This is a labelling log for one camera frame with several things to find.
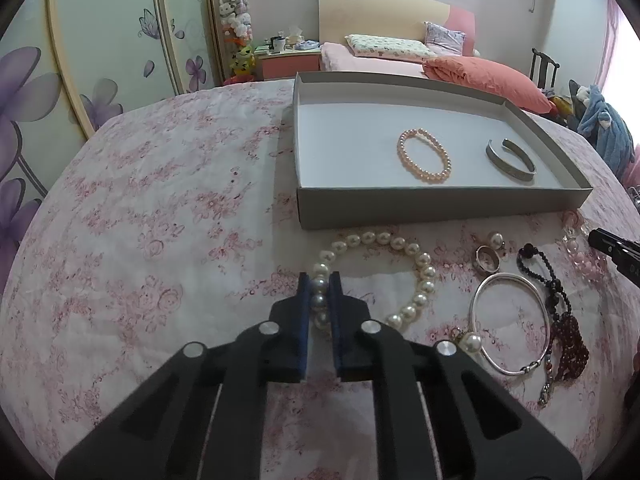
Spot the small pearl earring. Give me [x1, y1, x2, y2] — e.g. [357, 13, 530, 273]
[487, 232, 506, 252]

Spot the pink floral bedspread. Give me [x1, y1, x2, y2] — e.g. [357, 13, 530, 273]
[1, 81, 639, 474]

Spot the silver ring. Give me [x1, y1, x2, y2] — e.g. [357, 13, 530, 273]
[474, 244, 502, 276]

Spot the large pearl earring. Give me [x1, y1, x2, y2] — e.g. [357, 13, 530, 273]
[451, 328, 483, 354]

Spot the floral white pillow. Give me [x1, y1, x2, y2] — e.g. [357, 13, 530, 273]
[345, 34, 437, 63]

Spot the dark red bead bracelet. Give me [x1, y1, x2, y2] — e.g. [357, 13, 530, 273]
[538, 310, 591, 408]

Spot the pink pearl bracelet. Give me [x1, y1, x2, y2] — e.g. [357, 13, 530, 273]
[397, 127, 452, 186]

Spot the floral sliding wardrobe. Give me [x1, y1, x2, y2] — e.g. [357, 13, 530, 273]
[1, 0, 220, 272]

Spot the plush toy hanging rack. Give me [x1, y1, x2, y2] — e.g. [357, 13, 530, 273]
[215, 0, 255, 80]

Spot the pink bedside table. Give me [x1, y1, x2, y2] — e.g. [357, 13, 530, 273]
[256, 48, 321, 80]

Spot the black bead bracelet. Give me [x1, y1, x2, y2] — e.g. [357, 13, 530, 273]
[516, 242, 572, 319]

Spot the blue plush clothing pile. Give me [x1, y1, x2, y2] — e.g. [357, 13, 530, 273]
[568, 79, 636, 181]

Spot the bed with beige headboard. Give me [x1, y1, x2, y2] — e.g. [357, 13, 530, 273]
[318, 0, 480, 78]

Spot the silver cuff bracelet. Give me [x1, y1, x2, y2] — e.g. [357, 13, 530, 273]
[485, 136, 538, 184]

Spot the purple patterned pillow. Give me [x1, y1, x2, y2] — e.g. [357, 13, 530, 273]
[424, 22, 466, 56]

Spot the pink curtain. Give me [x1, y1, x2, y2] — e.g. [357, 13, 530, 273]
[603, 0, 639, 188]

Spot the white pearl bracelet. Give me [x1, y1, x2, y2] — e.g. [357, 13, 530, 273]
[310, 230, 438, 332]

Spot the white mug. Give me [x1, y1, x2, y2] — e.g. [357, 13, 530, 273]
[270, 36, 286, 52]

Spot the folded coral quilt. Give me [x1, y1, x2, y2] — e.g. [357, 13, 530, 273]
[423, 56, 553, 115]

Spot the pink crystal bead bracelet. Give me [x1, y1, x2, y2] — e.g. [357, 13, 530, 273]
[560, 209, 609, 281]

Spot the dark wooden chair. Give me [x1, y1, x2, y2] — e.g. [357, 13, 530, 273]
[529, 48, 560, 91]

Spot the silver bangle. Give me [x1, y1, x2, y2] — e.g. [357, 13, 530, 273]
[466, 272, 551, 377]

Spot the grey cardboard tray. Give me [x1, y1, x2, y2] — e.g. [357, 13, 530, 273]
[293, 72, 592, 230]

